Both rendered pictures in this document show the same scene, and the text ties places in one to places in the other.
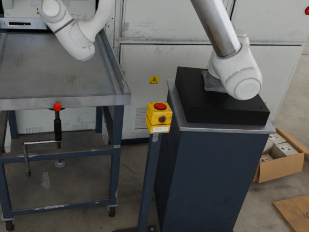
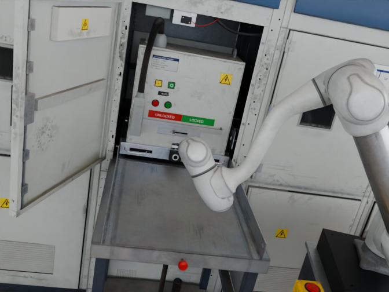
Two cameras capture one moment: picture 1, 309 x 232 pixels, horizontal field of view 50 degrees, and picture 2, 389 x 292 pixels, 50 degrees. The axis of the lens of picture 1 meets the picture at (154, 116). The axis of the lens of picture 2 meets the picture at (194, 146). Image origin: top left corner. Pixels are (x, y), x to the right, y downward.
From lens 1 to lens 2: 0.26 m
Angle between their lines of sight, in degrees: 15
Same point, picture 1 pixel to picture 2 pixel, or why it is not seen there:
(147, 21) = (285, 164)
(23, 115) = not seen: hidden behind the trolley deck
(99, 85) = (231, 244)
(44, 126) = (139, 270)
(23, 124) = (116, 263)
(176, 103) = (321, 278)
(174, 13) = (319, 159)
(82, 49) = (220, 199)
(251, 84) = not seen: outside the picture
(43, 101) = (167, 256)
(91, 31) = (234, 181)
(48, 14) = (193, 159)
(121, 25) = not seen: hidden behind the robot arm
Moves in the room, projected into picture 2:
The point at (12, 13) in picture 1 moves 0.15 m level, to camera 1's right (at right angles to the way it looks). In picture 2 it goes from (135, 139) to (165, 146)
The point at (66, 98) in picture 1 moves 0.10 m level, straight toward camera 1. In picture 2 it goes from (194, 256) to (196, 276)
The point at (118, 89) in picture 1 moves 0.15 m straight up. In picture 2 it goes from (254, 252) to (265, 216)
